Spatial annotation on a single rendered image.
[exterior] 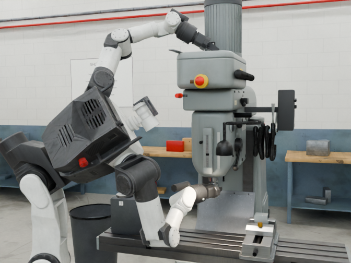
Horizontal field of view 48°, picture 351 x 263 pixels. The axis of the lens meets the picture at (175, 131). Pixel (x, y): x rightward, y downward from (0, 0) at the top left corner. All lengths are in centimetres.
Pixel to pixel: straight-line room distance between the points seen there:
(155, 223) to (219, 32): 105
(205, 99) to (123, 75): 499
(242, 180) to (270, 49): 401
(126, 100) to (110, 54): 495
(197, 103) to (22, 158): 78
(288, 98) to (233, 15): 50
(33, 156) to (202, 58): 80
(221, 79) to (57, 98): 587
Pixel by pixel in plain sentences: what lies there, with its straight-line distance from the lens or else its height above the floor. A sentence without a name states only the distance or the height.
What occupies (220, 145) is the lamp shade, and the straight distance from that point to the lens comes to 165.
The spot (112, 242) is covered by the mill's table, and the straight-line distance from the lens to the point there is 212.
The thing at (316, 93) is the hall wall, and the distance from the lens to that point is 606.
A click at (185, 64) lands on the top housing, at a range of 172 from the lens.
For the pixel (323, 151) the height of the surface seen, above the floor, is 94.
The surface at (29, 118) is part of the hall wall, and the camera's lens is 776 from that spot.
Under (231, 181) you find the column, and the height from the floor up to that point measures 120.
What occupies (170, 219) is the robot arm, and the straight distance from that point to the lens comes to 165.
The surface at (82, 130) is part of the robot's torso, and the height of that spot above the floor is 158.
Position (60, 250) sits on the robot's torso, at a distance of 169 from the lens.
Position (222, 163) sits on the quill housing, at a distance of 183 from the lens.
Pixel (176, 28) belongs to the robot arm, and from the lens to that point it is 189.
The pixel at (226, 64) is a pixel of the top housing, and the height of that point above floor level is 183.
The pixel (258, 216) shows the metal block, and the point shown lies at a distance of 193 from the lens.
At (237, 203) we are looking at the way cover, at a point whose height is 108.
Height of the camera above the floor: 170
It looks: 5 degrees down
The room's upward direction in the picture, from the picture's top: 1 degrees counter-clockwise
